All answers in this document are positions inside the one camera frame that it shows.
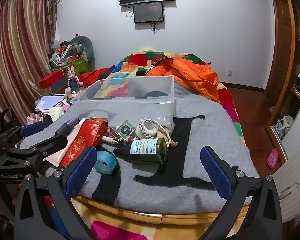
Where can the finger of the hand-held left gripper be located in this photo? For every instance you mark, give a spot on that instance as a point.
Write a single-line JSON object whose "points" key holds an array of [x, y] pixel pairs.
{"points": [[31, 128], [52, 142]]}

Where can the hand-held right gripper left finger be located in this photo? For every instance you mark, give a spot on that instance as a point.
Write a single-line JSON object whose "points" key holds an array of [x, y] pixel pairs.
{"points": [[81, 170]]}

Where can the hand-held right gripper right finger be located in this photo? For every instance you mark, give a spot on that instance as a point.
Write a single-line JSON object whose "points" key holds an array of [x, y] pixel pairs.
{"points": [[216, 172]]}

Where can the blue tape roll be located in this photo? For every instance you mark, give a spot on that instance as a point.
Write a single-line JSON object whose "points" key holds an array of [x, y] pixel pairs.
{"points": [[100, 166]]}

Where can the long red gift box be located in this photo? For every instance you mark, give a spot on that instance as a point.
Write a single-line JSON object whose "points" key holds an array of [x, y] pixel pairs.
{"points": [[77, 147]]}

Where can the purple cosmetic tube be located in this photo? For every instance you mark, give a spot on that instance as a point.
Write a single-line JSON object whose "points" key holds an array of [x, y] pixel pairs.
{"points": [[72, 122]]}

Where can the green glass bottle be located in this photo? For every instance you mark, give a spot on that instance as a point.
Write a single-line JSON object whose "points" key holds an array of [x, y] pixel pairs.
{"points": [[162, 150]]}

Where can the beige tube with red cap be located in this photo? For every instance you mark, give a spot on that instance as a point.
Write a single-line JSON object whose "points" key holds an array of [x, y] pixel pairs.
{"points": [[132, 139]]}

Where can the white bandage roll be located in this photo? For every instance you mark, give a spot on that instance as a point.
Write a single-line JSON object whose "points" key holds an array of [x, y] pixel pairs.
{"points": [[146, 132]]}

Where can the clear plastic storage bin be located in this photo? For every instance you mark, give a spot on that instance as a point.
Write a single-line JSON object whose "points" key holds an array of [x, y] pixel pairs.
{"points": [[150, 110]]}

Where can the pink ribbon cloth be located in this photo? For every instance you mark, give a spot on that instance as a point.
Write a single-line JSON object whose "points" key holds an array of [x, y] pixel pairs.
{"points": [[33, 118]]}

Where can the blue and white notebook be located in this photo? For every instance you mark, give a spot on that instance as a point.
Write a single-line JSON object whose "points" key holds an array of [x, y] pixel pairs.
{"points": [[48, 102]]}

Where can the white pen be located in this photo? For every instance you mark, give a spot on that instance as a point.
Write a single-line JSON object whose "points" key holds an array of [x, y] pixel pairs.
{"points": [[110, 140]]}

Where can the grey blanket with black letters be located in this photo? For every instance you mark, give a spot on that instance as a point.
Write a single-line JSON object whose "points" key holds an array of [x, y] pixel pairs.
{"points": [[215, 130]]}

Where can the small brown figurine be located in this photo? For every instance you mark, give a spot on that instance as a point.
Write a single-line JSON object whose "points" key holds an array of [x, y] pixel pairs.
{"points": [[174, 144]]}

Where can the flat red box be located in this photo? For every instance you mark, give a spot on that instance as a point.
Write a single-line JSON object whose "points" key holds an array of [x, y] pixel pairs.
{"points": [[51, 78]]}

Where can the pink clog shoe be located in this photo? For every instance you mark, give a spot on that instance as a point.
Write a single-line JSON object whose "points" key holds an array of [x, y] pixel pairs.
{"points": [[272, 158]]}

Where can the small green square packet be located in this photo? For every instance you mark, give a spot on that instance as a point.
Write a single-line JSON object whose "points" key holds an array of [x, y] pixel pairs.
{"points": [[125, 130]]}

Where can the pink bunny figurine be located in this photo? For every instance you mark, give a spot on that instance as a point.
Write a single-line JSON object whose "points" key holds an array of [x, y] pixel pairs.
{"points": [[73, 80]]}

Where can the colourful printed mat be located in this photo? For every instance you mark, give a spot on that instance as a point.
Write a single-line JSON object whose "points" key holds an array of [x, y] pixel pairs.
{"points": [[110, 230]]}

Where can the red cloth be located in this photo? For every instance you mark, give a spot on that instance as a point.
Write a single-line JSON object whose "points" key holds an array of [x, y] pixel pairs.
{"points": [[95, 76]]}

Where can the green cardboard box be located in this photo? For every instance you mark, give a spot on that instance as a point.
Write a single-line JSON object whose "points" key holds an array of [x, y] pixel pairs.
{"points": [[80, 66]]}

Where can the white bag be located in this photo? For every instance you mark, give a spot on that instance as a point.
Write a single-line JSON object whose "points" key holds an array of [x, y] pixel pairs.
{"points": [[285, 126]]}

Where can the striped red curtain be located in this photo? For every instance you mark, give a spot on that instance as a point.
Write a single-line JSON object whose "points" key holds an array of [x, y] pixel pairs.
{"points": [[20, 42]]}

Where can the grey neck pillow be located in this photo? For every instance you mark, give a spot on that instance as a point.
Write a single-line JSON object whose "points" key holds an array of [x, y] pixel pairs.
{"points": [[87, 45]]}

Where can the orange jacket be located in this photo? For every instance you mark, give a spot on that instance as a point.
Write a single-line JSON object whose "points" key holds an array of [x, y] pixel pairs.
{"points": [[190, 75]]}

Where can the colourful patchwork blanket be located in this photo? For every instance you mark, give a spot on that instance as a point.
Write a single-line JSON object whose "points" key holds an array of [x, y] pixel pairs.
{"points": [[140, 60]]}

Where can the wooden wardrobe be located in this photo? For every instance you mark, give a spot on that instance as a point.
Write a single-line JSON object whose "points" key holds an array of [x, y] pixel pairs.
{"points": [[282, 55]]}

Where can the small black monitor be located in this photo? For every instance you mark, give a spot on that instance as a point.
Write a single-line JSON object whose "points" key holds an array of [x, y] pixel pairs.
{"points": [[148, 12]]}

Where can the wooden bed frame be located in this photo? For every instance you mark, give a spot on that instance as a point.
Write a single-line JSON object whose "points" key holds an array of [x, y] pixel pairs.
{"points": [[140, 215]]}

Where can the white wall socket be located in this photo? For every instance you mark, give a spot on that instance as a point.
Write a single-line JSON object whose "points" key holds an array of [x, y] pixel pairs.
{"points": [[229, 73]]}

